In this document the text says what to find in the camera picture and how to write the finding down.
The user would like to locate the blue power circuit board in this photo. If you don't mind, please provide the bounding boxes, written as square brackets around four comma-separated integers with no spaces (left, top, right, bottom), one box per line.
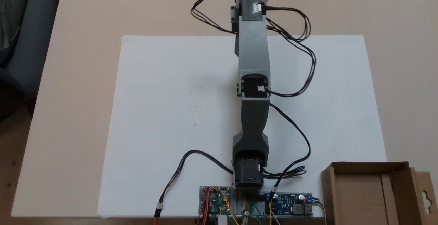
[263,191,313,217]

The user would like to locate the black motor cable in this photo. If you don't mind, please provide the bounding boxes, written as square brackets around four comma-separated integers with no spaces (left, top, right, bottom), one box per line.
[191,0,243,34]
[263,6,317,98]
[262,103,311,188]

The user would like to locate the grey white cable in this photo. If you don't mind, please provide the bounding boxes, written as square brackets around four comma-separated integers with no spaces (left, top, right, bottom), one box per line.
[313,199,328,225]

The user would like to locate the controller circuit board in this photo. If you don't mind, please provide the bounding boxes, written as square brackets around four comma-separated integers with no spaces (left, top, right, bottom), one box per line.
[199,185,234,216]

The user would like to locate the grey upholstered chair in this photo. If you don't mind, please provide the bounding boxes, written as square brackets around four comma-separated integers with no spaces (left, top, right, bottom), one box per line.
[0,0,64,123]

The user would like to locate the brown cardboard box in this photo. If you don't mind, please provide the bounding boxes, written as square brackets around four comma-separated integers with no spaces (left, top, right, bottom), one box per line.
[321,161,438,225]

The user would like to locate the yellow wire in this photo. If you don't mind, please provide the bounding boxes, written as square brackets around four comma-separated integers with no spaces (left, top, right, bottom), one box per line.
[213,187,250,225]

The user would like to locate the black cable with white connector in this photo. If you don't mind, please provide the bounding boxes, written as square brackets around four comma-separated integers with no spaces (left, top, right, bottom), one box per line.
[153,150,237,225]

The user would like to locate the red orange wire bundle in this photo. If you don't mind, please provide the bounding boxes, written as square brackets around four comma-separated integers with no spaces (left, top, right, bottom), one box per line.
[197,188,210,225]

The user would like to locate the white paper sheet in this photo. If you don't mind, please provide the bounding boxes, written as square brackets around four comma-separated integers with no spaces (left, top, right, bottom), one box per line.
[240,35,388,218]
[97,35,244,218]

